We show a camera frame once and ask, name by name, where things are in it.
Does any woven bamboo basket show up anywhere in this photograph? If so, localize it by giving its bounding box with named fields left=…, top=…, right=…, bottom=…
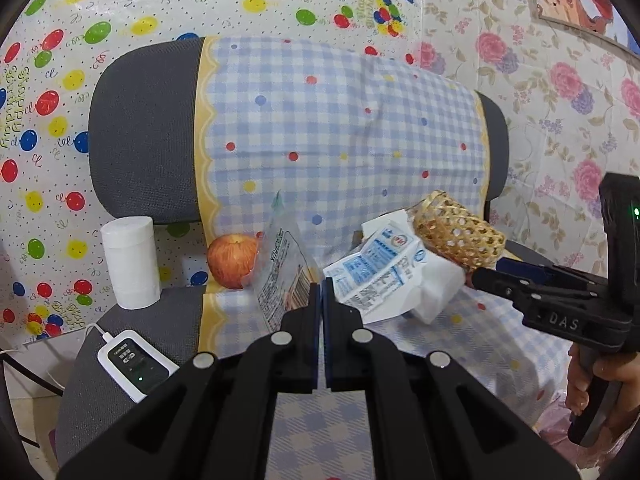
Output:
left=410, top=190, right=507, bottom=268

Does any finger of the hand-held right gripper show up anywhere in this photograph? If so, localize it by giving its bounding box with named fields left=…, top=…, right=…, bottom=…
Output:
left=469, top=266, right=608, bottom=313
left=495, top=256, right=608, bottom=292

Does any person's right hand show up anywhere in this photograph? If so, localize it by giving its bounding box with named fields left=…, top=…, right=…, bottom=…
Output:
left=567, top=345, right=640, bottom=433

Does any grey office chair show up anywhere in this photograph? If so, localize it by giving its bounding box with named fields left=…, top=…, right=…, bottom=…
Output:
left=55, top=35, right=608, bottom=473

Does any balloon print backdrop sheet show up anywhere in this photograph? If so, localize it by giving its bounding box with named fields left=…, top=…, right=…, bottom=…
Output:
left=0, top=0, right=427, bottom=356

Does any white blue carton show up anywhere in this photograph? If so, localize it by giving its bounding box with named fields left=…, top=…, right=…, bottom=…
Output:
left=322, top=225, right=432, bottom=323

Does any blue checked dotted cloth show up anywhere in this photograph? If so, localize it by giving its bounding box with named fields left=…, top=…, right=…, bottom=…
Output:
left=192, top=35, right=576, bottom=480

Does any red apple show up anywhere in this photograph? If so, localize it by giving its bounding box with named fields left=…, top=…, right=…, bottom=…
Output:
left=207, top=233, right=261, bottom=291

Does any clear plastic food wrapper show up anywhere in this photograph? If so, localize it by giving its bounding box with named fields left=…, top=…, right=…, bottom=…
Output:
left=252, top=190, right=326, bottom=332

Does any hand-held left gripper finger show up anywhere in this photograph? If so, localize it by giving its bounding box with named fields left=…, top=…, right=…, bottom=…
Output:
left=57, top=282, right=321, bottom=480
left=322, top=279, right=581, bottom=480

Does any white toilet paper roll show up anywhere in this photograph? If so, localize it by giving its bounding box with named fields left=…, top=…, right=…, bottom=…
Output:
left=100, top=216, right=162, bottom=310

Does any floral print backdrop sheet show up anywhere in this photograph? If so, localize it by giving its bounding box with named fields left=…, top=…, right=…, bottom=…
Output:
left=420, top=0, right=640, bottom=276

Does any white charging cable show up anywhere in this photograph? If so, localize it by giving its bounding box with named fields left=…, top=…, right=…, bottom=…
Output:
left=0, top=322, right=116, bottom=396

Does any white power bank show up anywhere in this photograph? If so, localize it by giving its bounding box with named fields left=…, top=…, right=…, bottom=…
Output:
left=96, top=330, right=180, bottom=404

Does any pink plastic bag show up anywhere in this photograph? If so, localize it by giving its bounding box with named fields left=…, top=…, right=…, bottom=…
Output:
left=532, top=387, right=603, bottom=468

